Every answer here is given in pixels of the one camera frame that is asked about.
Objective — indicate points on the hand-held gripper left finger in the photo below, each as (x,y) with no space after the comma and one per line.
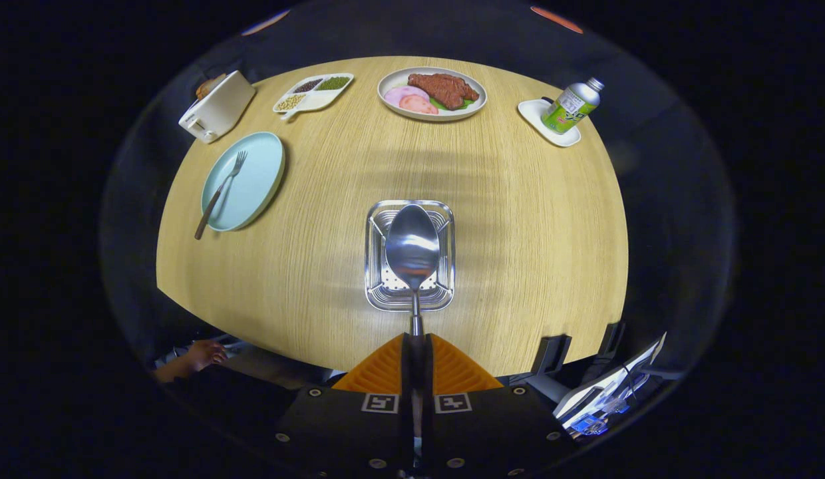
(346,426)

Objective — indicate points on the white divided dish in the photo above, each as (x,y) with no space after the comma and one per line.
(316,101)

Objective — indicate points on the dark red beans pile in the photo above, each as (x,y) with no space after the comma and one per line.
(308,86)

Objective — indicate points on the pink ham slices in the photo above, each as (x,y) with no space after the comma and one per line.
(409,100)

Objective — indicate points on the green label metal bottle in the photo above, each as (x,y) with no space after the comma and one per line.
(571,106)

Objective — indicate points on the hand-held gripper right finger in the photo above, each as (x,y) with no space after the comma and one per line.
(492,426)

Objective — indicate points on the brown grilled steak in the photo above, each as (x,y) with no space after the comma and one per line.
(444,88)

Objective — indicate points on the silver spoon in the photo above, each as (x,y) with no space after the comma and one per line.
(412,246)

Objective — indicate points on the white round meat plate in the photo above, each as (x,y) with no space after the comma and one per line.
(476,106)

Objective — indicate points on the silver fork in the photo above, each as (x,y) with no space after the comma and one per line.
(216,199)

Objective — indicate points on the white toaster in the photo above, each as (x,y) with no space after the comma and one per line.
(216,110)

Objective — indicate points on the small white saucer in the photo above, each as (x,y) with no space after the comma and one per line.
(533,113)

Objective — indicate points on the green lettuce leaf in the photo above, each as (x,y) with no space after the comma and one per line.
(460,105)

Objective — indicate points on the green mung beans pile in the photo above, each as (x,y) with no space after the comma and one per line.
(334,83)

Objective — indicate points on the toasted bread slices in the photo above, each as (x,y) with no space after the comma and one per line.
(208,85)

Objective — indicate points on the light blue plate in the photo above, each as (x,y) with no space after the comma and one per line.
(256,173)

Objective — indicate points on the yellow soybeans pile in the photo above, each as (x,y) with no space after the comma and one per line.
(291,101)

